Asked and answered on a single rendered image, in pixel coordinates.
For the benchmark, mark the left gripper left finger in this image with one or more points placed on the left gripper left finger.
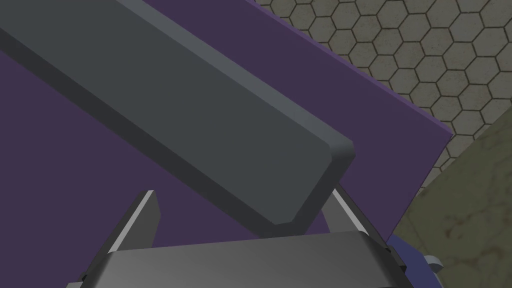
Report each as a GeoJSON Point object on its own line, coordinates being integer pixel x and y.
{"type": "Point", "coordinates": [138, 224]}

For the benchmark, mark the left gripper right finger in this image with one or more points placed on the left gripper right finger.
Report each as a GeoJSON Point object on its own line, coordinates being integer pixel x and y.
{"type": "Point", "coordinates": [347, 214]}

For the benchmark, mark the blue round object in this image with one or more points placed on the blue round object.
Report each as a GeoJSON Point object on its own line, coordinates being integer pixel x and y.
{"type": "Point", "coordinates": [414, 262]}

